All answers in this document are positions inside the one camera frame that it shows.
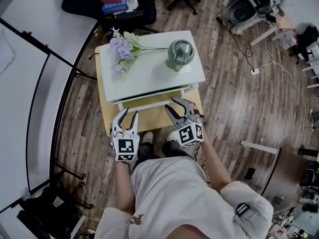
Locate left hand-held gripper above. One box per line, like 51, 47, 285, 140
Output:
110, 107, 141, 163

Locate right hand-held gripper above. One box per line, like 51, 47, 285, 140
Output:
164, 97, 207, 148

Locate white glass oven door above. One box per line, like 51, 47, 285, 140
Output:
112, 83, 200, 112

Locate person's left forearm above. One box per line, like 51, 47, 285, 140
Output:
115, 158, 137, 217

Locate person's right forearm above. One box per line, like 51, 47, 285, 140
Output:
199, 138, 233, 194

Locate white toaster oven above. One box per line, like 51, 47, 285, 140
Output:
99, 30, 206, 105

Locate light wooden desk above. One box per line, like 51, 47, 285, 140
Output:
95, 45, 203, 135

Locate person's white left shoe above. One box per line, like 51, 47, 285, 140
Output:
142, 131, 154, 144

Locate person's dark trousers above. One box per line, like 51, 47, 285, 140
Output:
136, 140, 190, 164

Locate green shaker bottle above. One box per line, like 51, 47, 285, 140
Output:
165, 39, 195, 73

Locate purple artificial flowers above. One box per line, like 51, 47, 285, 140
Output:
109, 26, 169, 81

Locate person's white t-shirt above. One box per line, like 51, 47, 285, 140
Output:
94, 155, 275, 239

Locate whiteboard on black stand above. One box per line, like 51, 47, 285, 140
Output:
0, 17, 98, 213

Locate black bag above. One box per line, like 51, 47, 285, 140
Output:
16, 187, 87, 239

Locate blue box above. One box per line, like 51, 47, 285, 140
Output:
101, 0, 131, 15

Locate dark brown table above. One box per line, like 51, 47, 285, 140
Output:
240, 139, 310, 204

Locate black white backpack rig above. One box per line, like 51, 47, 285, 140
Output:
228, 0, 271, 26

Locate clear water jug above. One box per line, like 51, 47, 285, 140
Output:
281, 30, 298, 50

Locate black reclined chair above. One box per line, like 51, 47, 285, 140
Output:
61, 0, 157, 33

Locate wooden table white legs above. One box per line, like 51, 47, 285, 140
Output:
250, 8, 298, 47

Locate black floor cable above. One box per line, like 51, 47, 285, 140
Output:
216, 15, 254, 70

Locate black shoulder strap buckle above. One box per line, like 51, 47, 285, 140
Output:
235, 203, 250, 218

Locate white floor cable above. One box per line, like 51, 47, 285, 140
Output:
258, 51, 315, 132

